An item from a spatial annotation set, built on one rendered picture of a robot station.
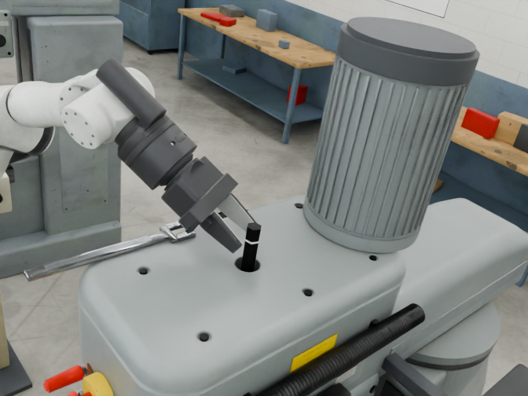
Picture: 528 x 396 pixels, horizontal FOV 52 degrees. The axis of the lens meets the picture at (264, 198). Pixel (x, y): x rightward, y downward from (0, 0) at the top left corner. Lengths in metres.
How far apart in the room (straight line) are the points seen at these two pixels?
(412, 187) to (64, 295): 3.01
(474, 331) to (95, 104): 0.97
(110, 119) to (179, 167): 0.11
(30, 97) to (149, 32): 7.23
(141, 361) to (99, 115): 0.31
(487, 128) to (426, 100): 3.87
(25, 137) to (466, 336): 0.99
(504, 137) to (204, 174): 4.05
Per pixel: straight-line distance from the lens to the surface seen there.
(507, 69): 5.18
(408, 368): 1.09
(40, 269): 0.77
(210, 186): 0.75
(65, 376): 0.88
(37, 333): 3.42
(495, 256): 1.30
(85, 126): 0.74
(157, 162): 0.73
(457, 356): 1.28
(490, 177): 5.37
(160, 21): 8.14
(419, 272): 1.11
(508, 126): 4.66
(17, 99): 0.92
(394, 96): 0.77
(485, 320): 1.41
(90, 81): 0.84
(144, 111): 0.72
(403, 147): 0.80
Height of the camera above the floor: 2.37
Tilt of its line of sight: 30 degrees down
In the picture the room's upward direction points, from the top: 9 degrees clockwise
